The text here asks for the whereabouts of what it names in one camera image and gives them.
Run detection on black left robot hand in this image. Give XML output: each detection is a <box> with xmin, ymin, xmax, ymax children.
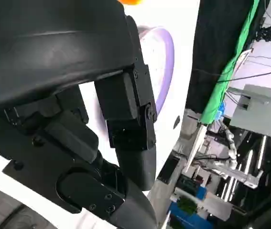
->
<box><xmin>0</xmin><ymin>0</ymin><xmax>158</xmax><ymax>229</ymax></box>

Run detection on orange toy bread roll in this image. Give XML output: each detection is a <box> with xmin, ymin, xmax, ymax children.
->
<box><xmin>117</xmin><ymin>0</ymin><xmax>142</xmax><ymax>6</ymax></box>

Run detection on lilac plate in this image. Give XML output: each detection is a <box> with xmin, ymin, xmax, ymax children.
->
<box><xmin>137</xmin><ymin>25</ymin><xmax>175</xmax><ymax>116</ymax></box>

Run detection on black cloth curtain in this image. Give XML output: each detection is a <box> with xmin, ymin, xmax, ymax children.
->
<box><xmin>185</xmin><ymin>0</ymin><xmax>268</xmax><ymax>116</ymax></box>

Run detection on green cloth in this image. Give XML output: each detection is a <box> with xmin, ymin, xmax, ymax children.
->
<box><xmin>200</xmin><ymin>0</ymin><xmax>260</xmax><ymax>125</ymax></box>

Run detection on blue box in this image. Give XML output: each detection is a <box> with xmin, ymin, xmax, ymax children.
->
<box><xmin>167</xmin><ymin>186</ymin><xmax>214</xmax><ymax>229</ymax></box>

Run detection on grey metal machine box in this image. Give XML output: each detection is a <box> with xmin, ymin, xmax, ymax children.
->
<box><xmin>228</xmin><ymin>83</ymin><xmax>271</xmax><ymax>141</ymax></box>

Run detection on thin black cable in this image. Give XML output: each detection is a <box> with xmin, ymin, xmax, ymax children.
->
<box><xmin>192</xmin><ymin>68</ymin><xmax>271</xmax><ymax>83</ymax></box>

